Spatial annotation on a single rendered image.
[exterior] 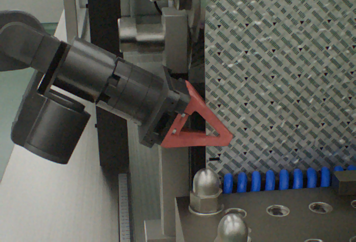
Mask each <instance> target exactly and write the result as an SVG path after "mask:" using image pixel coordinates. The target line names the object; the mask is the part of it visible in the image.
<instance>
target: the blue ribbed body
mask: <svg viewBox="0 0 356 242"><path fill-rule="evenodd" d="M347 170H356V166H354V165H350V166H349V167H348V168H347ZM333 171H344V169H343V168H342V167H341V166H336V167H335V168H334V170H333ZM279 177H280V179H278V180H276V179H275V174H274V172H273V171H272V170H268V171H267V172H266V174H265V180H263V181H262V178H261V173H260V172H258V171H254V172H253V174H252V181H248V177H247V175H246V173H244V172H240V173H239V174H238V182H234V177H233V175H232V174H231V173H227V174H225V176H224V183H222V193H223V194H227V193H235V192H251V191H266V190H290V189H305V188H314V187H330V186H332V176H331V175H330V170H329V168H328V167H327V166H324V167H322V168H321V170H320V176H318V177H317V172H316V169H315V168H313V167H310V168H308V169H307V172H306V177H303V173H302V171H301V169H294V172H293V179H290V178H289V173H288V171H287V170H286V169H282V170H281V171H280V173H279Z"/></svg>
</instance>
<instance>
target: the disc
mask: <svg viewBox="0 0 356 242"><path fill-rule="evenodd" d="M205 15H206V0H199V12H198V18H197V25H196V27H195V28H190V31H191V35H192V39H193V40H194V41H195V42H196V43H199V42H200V41H201V40H202V37H203V34H204V27H205Z"/></svg>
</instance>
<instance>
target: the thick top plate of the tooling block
mask: <svg viewBox="0 0 356 242"><path fill-rule="evenodd" d="M222 203H223V204H224V211H223V212H222V213H221V214H220V215H218V216H211V217H202V216H195V215H193V214H192V213H191V212H189V204H190V196H181V197H175V211H176V242H214V240H215V239H216V237H217V229H218V226H219V222H220V220H221V219H222V218H223V217H225V216H226V215H228V214H237V215H239V216H241V217H242V218H243V219H244V220H245V222H246V224H247V227H248V236H249V237H250V238H251V242H356V195H347V196H338V195H337V193H336V192H335V191H334V189H333V188H332V187H331V186H330V187H314V188H305V189H290V190H266V191H251V192H235V193H227V194H222Z"/></svg>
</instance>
